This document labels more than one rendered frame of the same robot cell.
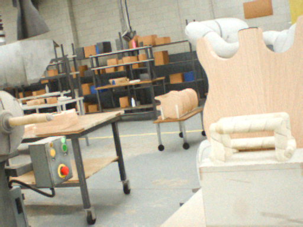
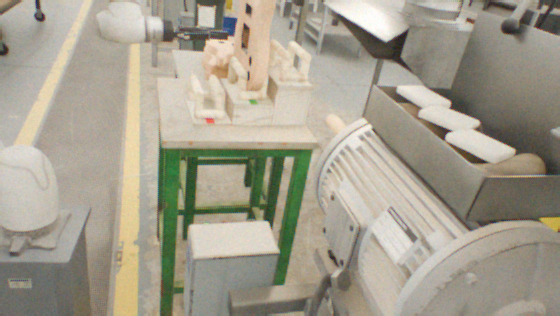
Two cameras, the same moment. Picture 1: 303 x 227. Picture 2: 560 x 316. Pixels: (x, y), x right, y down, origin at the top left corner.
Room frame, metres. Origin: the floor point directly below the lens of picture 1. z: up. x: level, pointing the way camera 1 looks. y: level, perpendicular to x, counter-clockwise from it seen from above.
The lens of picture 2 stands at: (2.49, 0.81, 1.65)
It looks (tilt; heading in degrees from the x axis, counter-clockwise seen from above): 29 degrees down; 220
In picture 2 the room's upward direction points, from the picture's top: 10 degrees clockwise
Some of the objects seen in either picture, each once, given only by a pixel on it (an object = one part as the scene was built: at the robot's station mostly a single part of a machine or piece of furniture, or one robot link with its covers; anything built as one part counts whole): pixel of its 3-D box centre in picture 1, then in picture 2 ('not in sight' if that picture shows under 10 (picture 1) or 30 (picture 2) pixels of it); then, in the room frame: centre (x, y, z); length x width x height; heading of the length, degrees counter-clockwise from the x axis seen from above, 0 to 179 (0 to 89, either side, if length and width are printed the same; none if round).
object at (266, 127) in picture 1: (246, 126); (299, 51); (1.15, -0.31, 1.20); 0.20 x 0.03 x 0.03; 62
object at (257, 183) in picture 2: not in sight; (259, 169); (0.99, -0.57, 0.45); 0.05 x 0.05 x 0.90; 60
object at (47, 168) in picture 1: (37, 169); (246, 313); (2.05, 0.43, 0.99); 0.24 x 0.21 x 0.26; 60
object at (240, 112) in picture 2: not in sight; (244, 101); (1.33, -0.40, 0.98); 0.27 x 0.16 x 0.09; 64
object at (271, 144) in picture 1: (260, 142); not in sight; (1.29, -0.38, 1.12); 0.20 x 0.03 x 0.03; 62
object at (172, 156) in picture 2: not in sight; (169, 242); (1.70, -0.35, 0.45); 0.05 x 0.05 x 0.90; 60
